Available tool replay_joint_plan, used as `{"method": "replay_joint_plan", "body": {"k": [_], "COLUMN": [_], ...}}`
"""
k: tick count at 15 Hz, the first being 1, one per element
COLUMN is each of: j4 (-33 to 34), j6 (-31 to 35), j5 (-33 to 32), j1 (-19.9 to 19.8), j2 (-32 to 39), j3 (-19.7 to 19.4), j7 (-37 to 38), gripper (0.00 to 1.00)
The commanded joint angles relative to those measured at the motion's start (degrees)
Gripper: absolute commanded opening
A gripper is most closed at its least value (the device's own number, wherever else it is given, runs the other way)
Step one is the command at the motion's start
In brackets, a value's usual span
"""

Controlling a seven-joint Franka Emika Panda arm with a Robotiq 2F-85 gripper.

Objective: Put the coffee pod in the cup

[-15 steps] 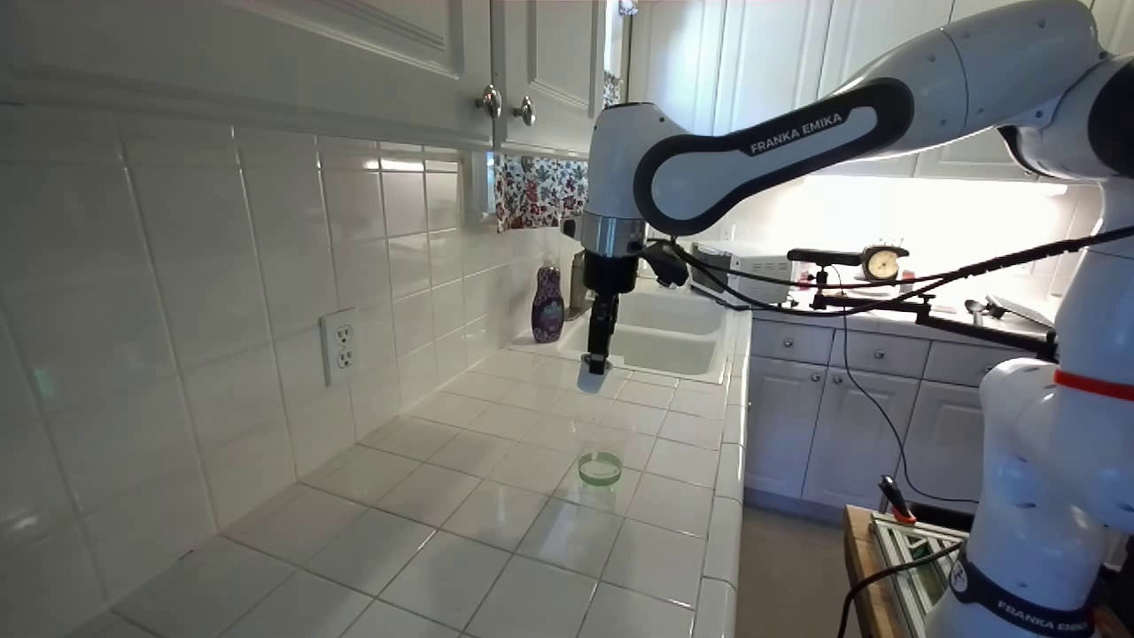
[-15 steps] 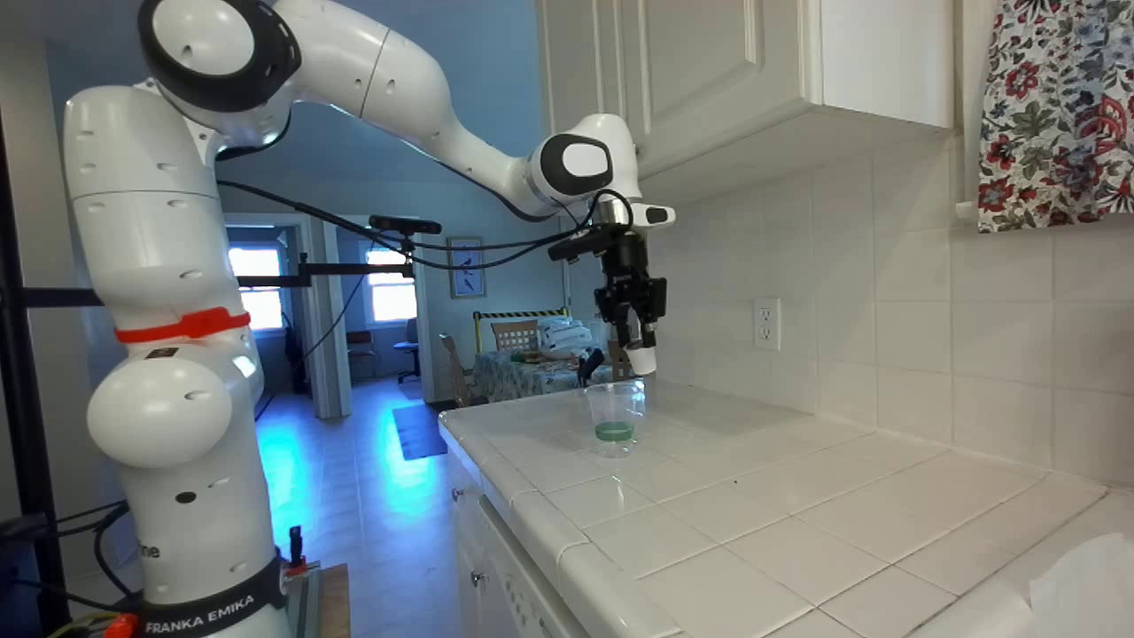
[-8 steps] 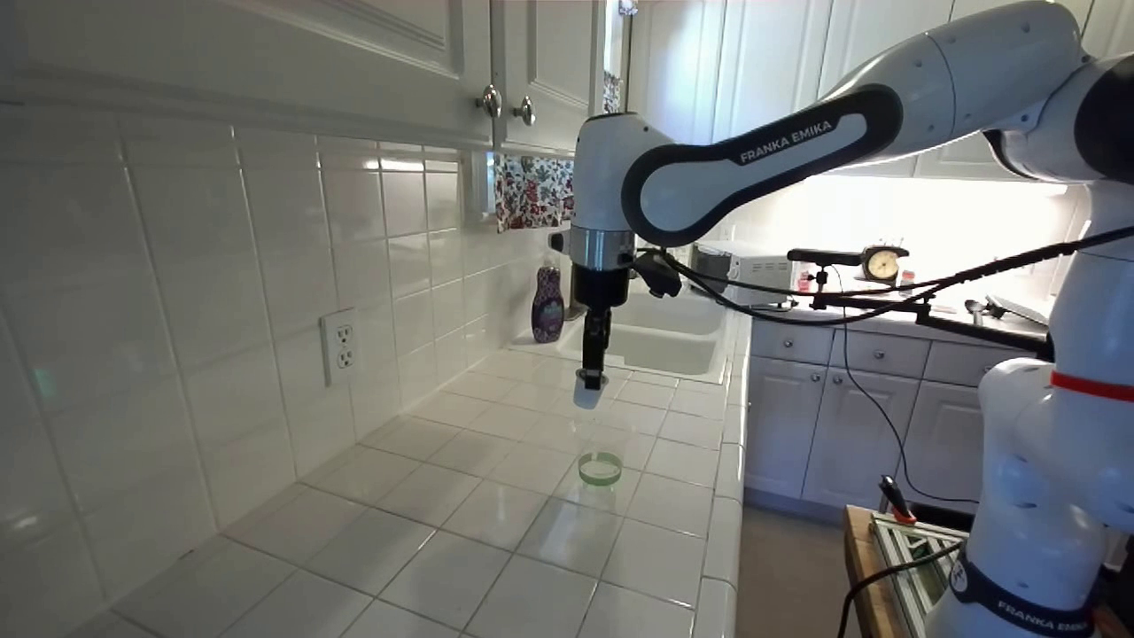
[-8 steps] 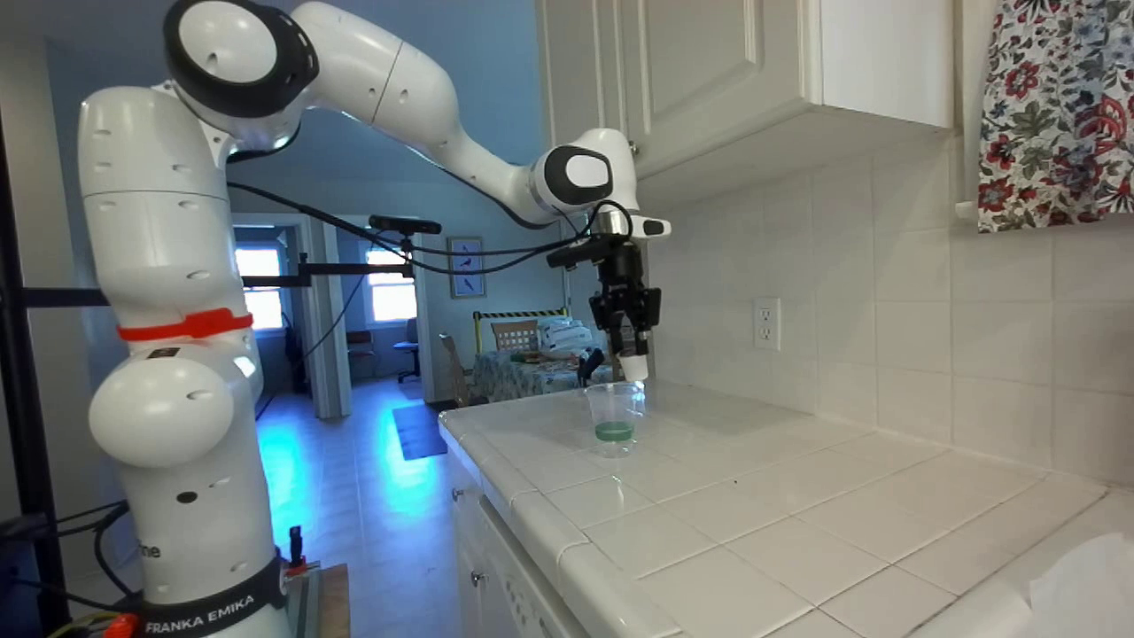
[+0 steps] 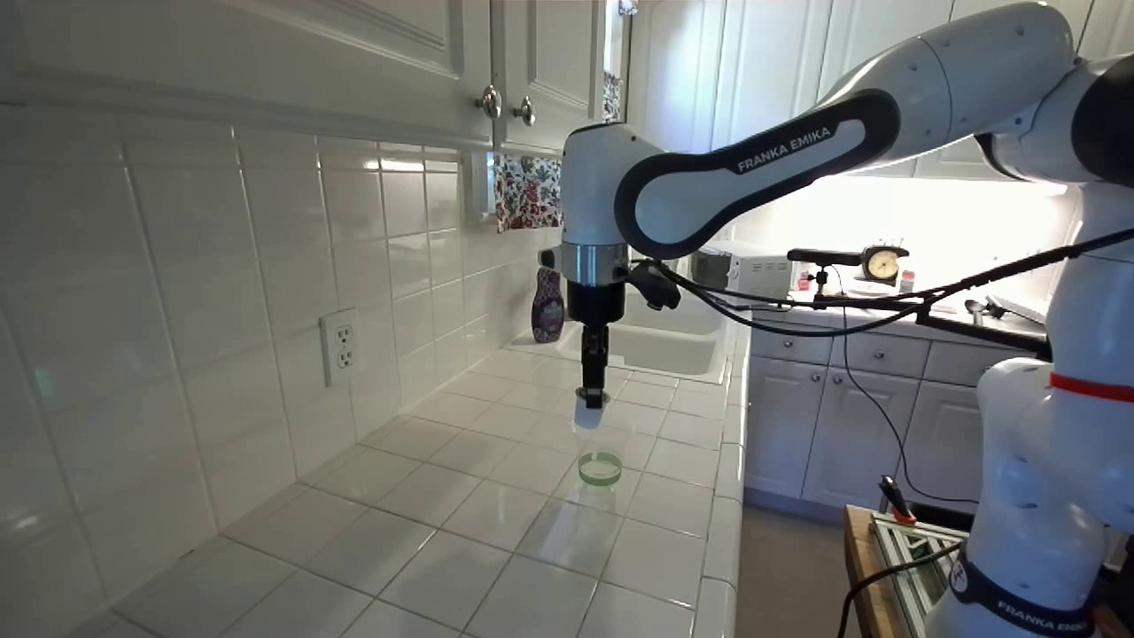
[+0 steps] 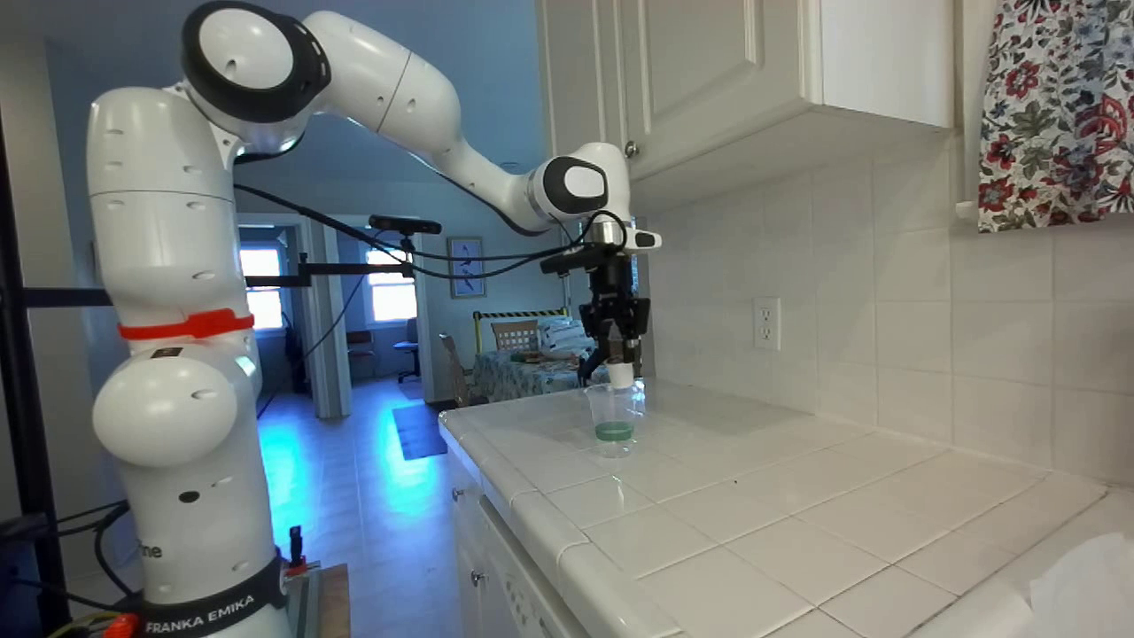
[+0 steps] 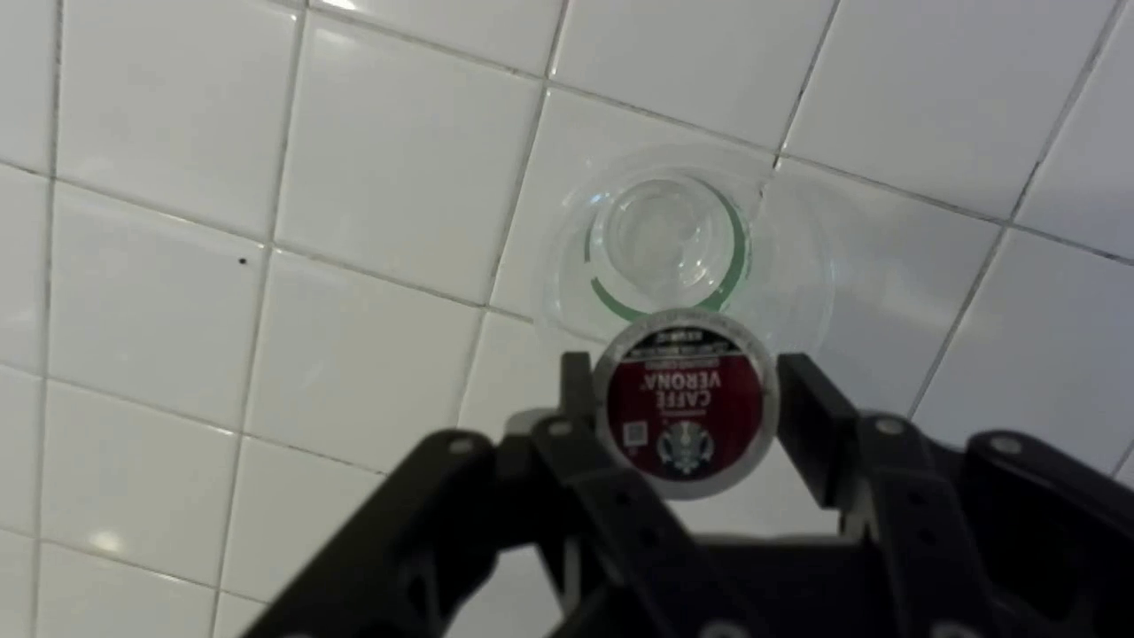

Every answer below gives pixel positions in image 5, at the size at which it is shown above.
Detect black mount bar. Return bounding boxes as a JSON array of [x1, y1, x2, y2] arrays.
[[913, 299, 1055, 358]]

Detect white base cabinets with drawers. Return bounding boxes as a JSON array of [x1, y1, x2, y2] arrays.
[[740, 315, 1067, 525]]

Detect white wall cabinets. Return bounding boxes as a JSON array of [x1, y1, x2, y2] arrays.
[[624, 0, 1134, 188]]

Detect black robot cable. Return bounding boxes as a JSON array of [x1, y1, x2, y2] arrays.
[[642, 226, 1134, 343]]

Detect black cable over cart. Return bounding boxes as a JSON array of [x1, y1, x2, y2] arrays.
[[832, 534, 970, 638]]

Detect white kitchen sink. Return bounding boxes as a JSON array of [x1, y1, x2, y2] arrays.
[[610, 289, 731, 383]]

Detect wooden cart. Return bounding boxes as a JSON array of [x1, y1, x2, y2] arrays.
[[839, 503, 975, 638]]

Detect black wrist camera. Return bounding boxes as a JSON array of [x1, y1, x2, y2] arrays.
[[627, 259, 687, 315]]

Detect narrow white upper cabinet door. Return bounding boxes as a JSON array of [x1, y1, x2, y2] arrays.
[[487, 0, 614, 161]]

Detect floral patterned window curtain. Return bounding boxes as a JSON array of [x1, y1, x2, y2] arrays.
[[485, 71, 630, 235]]

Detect purple dish soap bottle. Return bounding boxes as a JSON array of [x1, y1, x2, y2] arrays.
[[527, 248, 569, 347]]

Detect clear cup with green rim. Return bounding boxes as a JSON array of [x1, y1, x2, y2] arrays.
[[575, 450, 627, 515]]

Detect small round table clock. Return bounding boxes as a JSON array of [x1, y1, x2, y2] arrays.
[[858, 240, 913, 287]]

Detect thin black hanging cable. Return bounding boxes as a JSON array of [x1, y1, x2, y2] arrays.
[[835, 332, 948, 515]]

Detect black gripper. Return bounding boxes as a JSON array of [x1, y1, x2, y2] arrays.
[[563, 276, 627, 411]]

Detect red handled tool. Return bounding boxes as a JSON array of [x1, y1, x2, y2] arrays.
[[877, 473, 922, 528]]

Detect white wall power outlet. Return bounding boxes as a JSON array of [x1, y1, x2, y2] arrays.
[[315, 306, 366, 391]]

